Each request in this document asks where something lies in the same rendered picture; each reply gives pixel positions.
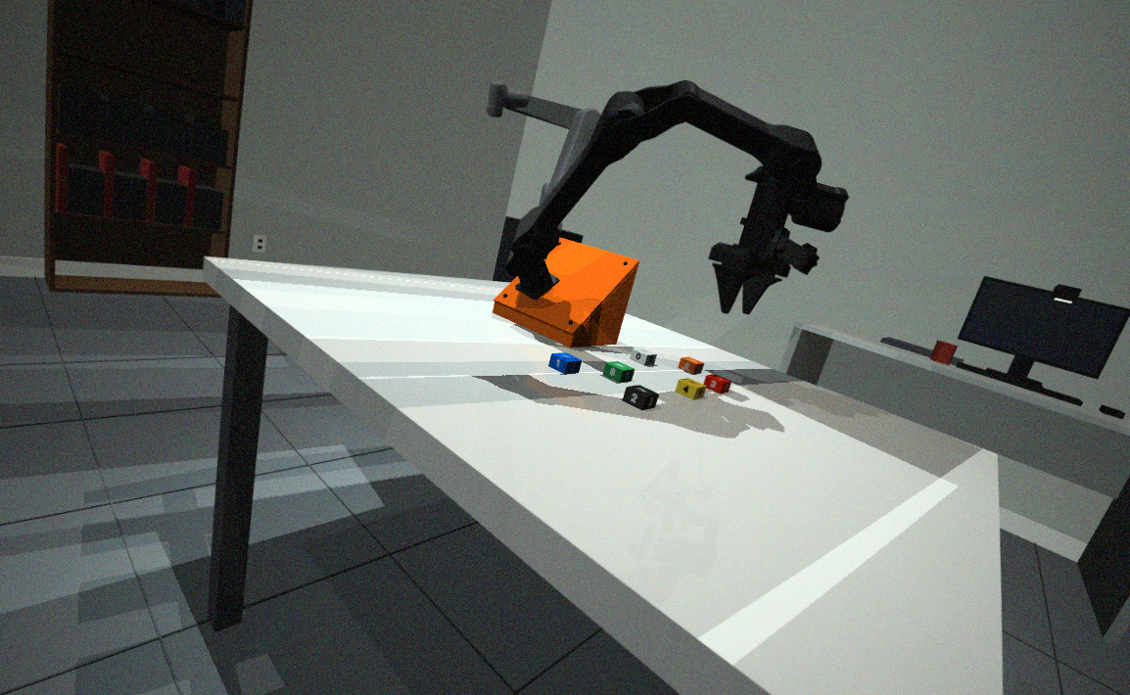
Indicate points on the green block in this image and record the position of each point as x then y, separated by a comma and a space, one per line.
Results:
618, 371

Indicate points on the yellow block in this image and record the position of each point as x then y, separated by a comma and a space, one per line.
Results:
691, 388

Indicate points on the blue block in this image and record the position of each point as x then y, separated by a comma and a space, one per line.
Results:
565, 363

